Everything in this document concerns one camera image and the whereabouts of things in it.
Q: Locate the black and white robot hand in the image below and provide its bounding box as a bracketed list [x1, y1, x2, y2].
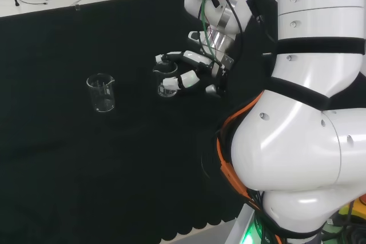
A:
[154, 30, 234, 98]

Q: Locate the clear glass beaker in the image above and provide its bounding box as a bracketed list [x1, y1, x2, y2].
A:
[153, 60, 180, 98]
[86, 73, 116, 113]

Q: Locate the black bench cloth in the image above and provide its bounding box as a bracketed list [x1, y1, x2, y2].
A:
[0, 0, 289, 242]

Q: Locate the yellow stop button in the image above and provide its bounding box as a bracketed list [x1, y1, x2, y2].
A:
[339, 194, 366, 229]

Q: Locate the green cable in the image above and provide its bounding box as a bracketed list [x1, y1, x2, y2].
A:
[197, 0, 221, 65]

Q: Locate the orange cable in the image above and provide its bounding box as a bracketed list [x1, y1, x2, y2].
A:
[208, 0, 280, 244]

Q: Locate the grey metal base plate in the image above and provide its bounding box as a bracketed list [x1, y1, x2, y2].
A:
[227, 203, 258, 244]

